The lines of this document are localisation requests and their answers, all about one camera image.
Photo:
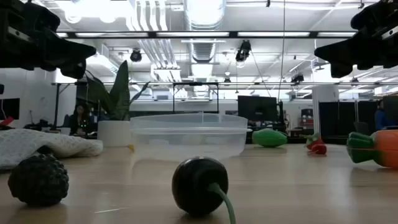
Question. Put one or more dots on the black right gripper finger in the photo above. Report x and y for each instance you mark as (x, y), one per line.
(339, 70)
(342, 51)

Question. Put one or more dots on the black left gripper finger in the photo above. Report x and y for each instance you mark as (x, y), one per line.
(68, 49)
(76, 70)

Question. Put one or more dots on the red toy radish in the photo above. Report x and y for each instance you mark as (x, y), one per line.
(317, 148)

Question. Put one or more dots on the orange toy carrot green top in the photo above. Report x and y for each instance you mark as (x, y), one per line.
(387, 149)

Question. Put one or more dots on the small yellow-orange toy produce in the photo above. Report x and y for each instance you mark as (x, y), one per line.
(132, 148)

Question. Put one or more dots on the green toy produce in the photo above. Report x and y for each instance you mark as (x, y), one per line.
(269, 137)

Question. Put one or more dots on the clear plastic tupperware container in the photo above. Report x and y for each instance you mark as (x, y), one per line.
(189, 137)

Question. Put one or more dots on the white column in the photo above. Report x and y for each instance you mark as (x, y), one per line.
(325, 105)

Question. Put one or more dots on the black room partition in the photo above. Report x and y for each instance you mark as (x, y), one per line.
(339, 118)

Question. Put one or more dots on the snake plant in white pot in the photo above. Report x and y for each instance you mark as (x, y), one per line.
(118, 99)

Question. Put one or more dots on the person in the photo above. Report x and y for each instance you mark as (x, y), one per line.
(381, 119)
(79, 121)

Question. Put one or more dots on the grey knitted cloth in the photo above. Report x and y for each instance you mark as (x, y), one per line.
(37, 143)

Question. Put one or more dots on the black computer monitor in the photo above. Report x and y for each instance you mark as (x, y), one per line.
(257, 108)

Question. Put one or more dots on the dark toy blackberry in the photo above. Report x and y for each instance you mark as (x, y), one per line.
(38, 180)

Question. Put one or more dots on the black overhead beam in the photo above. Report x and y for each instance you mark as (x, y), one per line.
(192, 34)

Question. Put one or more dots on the dark toy cherry green stem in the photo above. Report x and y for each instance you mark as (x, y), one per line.
(197, 186)

